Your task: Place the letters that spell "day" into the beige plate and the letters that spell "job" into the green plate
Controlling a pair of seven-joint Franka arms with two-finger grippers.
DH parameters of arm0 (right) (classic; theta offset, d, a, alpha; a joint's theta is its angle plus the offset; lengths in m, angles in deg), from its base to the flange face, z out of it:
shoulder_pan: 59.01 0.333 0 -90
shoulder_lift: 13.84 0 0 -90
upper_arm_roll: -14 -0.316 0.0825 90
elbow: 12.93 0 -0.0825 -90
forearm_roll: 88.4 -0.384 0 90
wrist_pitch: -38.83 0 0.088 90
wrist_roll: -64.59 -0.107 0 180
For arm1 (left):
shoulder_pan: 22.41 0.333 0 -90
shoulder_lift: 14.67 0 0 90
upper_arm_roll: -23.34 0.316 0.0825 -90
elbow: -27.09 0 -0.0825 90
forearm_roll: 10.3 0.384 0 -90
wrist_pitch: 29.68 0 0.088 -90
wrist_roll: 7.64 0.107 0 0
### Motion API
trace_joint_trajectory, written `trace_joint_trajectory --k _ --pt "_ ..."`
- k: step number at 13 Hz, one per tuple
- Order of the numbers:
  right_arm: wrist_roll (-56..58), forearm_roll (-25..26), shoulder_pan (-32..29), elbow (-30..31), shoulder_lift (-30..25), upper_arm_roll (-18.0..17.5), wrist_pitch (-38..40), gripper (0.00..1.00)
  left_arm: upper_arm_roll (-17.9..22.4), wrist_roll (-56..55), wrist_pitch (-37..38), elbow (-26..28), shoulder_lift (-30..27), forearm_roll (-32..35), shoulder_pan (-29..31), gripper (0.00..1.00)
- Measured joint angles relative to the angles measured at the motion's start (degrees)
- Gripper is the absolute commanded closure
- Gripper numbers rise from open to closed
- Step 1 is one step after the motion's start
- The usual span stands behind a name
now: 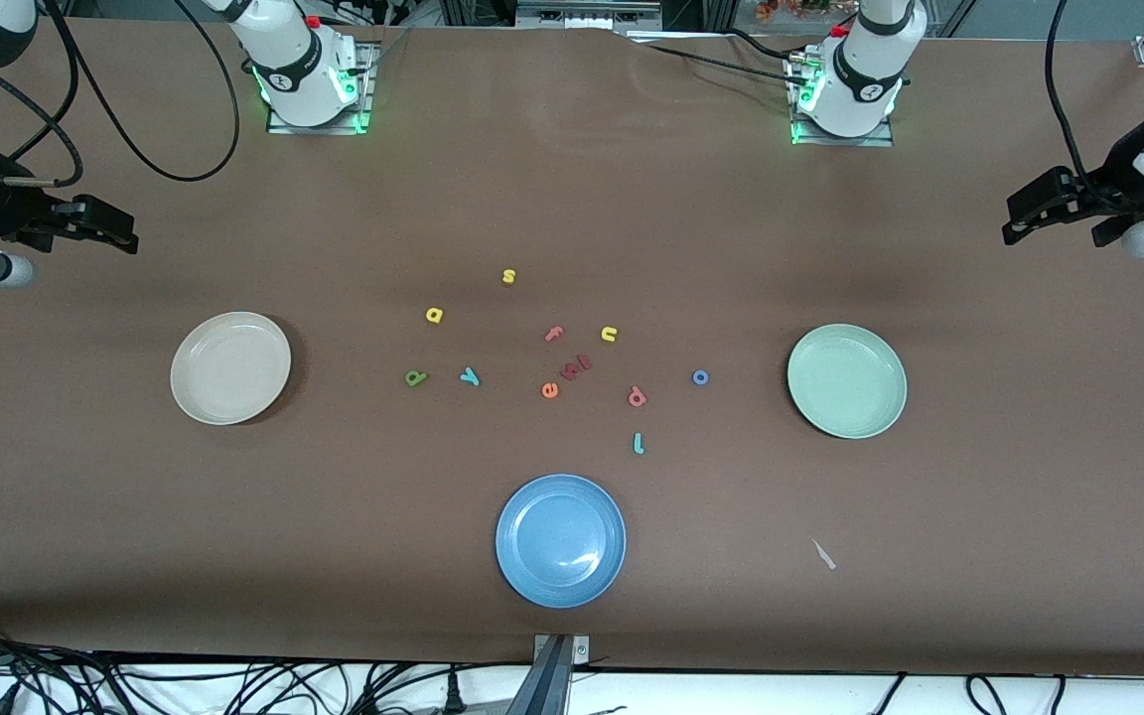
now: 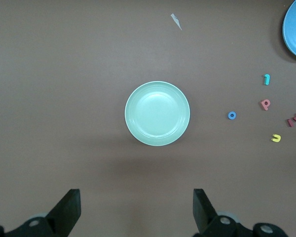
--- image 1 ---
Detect beige brown plate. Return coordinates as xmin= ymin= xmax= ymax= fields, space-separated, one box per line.
xmin=170 ymin=312 xmax=293 ymax=426

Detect light green plate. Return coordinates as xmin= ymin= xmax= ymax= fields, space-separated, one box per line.
xmin=786 ymin=324 xmax=909 ymax=440

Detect orange decorative flowers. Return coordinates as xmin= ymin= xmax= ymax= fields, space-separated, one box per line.
xmin=755 ymin=0 xmax=831 ymax=23

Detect blue plate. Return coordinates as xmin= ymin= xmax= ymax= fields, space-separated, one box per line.
xmin=495 ymin=474 xmax=628 ymax=609

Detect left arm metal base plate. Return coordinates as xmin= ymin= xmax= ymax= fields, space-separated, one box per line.
xmin=788 ymin=55 xmax=896 ymax=148

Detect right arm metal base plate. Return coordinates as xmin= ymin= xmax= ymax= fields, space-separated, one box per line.
xmin=266 ymin=42 xmax=379 ymax=136

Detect grey metal frame box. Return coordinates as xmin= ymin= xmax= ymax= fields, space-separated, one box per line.
xmin=515 ymin=0 xmax=664 ymax=33

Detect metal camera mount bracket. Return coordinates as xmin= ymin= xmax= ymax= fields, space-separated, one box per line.
xmin=507 ymin=634 xmax=593 ymax=715

